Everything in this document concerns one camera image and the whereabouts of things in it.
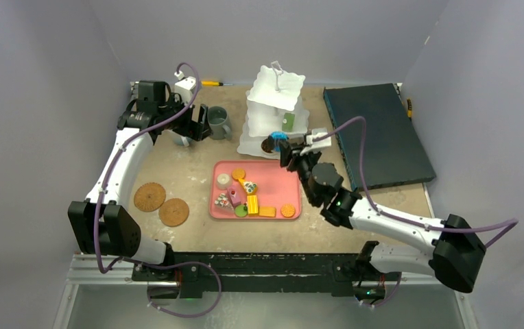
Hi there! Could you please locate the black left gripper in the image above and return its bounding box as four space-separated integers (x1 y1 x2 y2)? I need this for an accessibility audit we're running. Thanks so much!
158 93 212 141

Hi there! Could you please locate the blue frosted donut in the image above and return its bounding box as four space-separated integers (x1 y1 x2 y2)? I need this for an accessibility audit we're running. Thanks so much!
269 132 289 152

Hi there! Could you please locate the chocolate sprinkle donut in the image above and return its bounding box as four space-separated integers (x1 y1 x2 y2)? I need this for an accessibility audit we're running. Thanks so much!
261 138 276 154

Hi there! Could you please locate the grey mug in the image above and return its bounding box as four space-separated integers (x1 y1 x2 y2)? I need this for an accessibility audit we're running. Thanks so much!
206 106 233 141

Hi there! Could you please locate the green matcha cake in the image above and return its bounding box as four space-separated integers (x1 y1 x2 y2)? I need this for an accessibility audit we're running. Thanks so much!
282 112 296 132

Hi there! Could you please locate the yellow triangular sprinkle cake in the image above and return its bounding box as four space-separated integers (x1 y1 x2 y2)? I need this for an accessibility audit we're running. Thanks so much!
238 179 258 195

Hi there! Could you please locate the white three-tier cake stand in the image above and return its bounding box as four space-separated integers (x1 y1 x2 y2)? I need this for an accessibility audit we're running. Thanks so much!
237 60 309 159

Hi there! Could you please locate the white small cup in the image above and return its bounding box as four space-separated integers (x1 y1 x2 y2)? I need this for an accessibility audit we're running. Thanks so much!
167 130 194 147

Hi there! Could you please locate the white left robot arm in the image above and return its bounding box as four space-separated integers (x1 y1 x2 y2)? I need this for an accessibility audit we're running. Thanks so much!
67 77 211 280

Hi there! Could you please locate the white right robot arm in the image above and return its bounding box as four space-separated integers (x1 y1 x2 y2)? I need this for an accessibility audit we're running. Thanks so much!
278 141 486 293

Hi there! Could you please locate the pink serving tray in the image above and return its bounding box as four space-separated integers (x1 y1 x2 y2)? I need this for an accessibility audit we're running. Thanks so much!
209 160 302 221

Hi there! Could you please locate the orange round cookie top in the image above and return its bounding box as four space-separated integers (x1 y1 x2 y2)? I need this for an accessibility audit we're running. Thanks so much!
231 168 246 181

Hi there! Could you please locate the orange round cookie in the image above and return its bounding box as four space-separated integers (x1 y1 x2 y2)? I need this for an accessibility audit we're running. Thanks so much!
231 168 246 181
281 204 296 218

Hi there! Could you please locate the white round cake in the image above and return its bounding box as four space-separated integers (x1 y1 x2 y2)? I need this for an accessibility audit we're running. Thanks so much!
216 173 233 190

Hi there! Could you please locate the orange round cookie bottom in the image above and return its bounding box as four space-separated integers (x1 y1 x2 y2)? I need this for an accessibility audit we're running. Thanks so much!
281 204 296 218

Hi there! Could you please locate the orange rectangular biscuit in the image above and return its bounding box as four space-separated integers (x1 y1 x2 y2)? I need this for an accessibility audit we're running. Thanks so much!
258 206 276 218

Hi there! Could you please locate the pink cake with cherry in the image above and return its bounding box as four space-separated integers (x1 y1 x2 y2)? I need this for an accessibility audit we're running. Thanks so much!
226 186 242 208

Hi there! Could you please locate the green round macaron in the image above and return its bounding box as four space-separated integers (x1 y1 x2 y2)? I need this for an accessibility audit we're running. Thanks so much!
235 204 248 218

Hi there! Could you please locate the white triangular fruit cake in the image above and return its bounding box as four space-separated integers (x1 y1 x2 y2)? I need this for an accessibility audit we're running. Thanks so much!
213 193 234 211

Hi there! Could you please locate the round waffle coaster left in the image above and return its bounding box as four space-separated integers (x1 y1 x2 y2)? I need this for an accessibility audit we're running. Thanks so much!
133 182 166 212

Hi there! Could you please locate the round waffle coaster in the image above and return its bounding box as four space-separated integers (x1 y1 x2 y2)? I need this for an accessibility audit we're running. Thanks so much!
133 182 166 212
158 198 189 227

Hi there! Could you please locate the round waffle coaster right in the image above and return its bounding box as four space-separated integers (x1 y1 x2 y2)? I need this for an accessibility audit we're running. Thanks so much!
158 198 189 227

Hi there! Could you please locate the yellow black tool right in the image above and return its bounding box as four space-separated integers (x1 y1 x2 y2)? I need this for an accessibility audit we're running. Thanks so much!
406 99 413 120

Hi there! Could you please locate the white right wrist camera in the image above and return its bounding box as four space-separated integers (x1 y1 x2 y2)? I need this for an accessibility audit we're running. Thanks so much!
301 128 332 155

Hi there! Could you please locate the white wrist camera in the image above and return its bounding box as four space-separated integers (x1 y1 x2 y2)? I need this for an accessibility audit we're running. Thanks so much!
172 71 198 105
301 128 332 155

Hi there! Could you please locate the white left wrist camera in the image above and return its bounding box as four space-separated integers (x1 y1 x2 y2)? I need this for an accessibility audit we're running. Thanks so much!
172 71 198 105

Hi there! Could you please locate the yellow handled screwdriver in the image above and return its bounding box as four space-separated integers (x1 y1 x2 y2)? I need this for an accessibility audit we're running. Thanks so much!
202 81 233 87

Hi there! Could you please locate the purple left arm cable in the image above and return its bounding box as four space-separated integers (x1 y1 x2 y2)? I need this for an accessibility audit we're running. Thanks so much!
93 62 223 319

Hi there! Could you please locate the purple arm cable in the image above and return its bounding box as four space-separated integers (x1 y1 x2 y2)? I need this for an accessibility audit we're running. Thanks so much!
93 62 223 319
318 115 519 310

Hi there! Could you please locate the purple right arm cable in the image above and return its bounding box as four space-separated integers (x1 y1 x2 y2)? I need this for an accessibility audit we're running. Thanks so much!
318 115 519 310

